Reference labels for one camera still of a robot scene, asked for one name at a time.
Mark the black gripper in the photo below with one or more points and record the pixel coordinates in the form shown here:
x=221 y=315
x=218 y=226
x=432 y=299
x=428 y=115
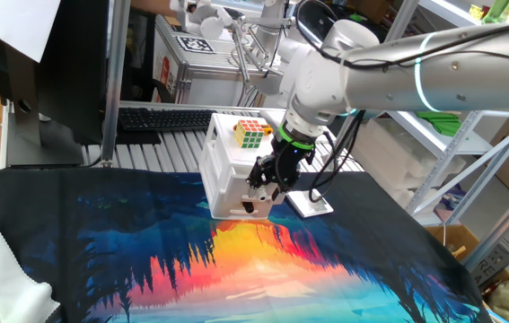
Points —
x=281 y=163

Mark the white plastic drawer cabinet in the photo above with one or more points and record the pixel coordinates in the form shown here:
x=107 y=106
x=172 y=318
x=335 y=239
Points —
x=218 y=154

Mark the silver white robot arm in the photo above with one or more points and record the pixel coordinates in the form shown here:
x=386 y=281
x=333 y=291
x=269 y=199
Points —
x=460 y=76

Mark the person's bare forearm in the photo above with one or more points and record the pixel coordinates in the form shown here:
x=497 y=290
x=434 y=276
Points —
x=155 y=5

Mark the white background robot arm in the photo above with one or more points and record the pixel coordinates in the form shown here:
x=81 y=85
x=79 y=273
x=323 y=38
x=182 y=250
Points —
x=276 y=9

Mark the white drawer with black knob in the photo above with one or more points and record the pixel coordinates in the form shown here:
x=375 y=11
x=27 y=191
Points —
x=227 y=208

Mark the open cardboard box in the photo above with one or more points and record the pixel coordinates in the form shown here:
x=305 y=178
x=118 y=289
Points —
x=456 y=235

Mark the white digital scale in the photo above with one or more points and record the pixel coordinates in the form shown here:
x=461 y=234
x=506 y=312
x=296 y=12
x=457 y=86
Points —
x=314 y=207

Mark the Rubik's cube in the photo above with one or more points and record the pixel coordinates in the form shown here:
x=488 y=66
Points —
x=249 y=133

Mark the aluminium flight case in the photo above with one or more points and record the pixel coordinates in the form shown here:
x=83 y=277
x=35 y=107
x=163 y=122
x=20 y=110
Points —
x=209 y=85

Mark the black keyboard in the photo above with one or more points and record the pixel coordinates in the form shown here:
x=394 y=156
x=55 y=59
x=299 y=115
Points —
x=160 y=119

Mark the sunset forest print tablecloth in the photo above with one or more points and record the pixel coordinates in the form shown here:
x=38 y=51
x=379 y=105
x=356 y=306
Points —
x=146 y=233

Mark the white foam blocks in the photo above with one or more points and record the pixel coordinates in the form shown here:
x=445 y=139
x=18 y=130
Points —
x=397 y=157

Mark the black white fiducial marker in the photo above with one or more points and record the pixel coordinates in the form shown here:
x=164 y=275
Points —
x=195 y=45

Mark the white teleoperation device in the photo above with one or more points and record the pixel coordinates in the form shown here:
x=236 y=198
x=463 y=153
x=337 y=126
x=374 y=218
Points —
x=211 y=27

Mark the round black disc device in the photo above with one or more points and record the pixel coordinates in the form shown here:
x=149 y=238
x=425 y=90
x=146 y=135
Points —
x=236 y=13

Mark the green folded cloth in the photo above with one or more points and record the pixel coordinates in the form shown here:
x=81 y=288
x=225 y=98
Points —
x=440 y=124

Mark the white metal shelf rack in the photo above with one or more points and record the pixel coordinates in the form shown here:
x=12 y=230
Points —
x=460 y=143

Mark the black monitor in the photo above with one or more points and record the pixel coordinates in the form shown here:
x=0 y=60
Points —
x=70 y=67

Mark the grey lettered sign plate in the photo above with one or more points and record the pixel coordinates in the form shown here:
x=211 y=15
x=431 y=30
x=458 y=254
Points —
x=496 y=262

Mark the crumpled yellowish plastic bag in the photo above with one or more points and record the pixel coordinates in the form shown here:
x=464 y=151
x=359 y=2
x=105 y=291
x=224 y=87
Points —
x=505 y=300

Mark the white cloth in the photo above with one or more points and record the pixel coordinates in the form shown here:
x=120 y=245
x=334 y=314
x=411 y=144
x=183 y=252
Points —
x=16 y=287

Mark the small yellow toy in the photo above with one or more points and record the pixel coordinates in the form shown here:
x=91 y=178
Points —
x=476 y=12

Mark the green plastic bottle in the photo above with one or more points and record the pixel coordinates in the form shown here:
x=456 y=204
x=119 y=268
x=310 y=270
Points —
x=496 y=11

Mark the white paper sheet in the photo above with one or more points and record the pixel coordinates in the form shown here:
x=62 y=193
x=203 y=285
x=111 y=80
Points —
x=16 y=22

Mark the aluminium frame post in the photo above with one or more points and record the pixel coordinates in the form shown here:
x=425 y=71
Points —
x=115 y=81

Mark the slanted aluminium frame strut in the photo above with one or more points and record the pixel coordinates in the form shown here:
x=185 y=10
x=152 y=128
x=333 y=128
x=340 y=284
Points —
x=501 y=224

